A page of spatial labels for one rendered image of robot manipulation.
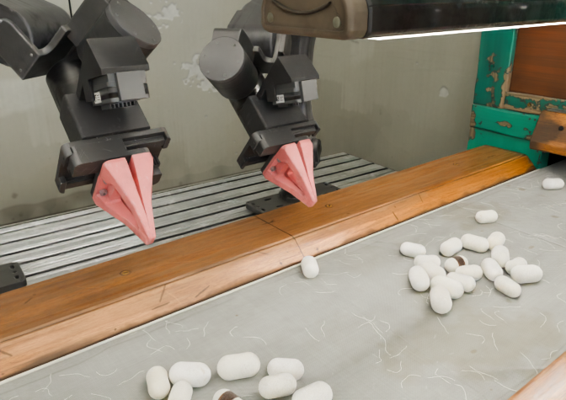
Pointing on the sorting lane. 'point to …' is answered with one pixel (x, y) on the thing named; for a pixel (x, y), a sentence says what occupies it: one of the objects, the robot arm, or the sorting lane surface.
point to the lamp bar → (408, 4)
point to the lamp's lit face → (463, 31)
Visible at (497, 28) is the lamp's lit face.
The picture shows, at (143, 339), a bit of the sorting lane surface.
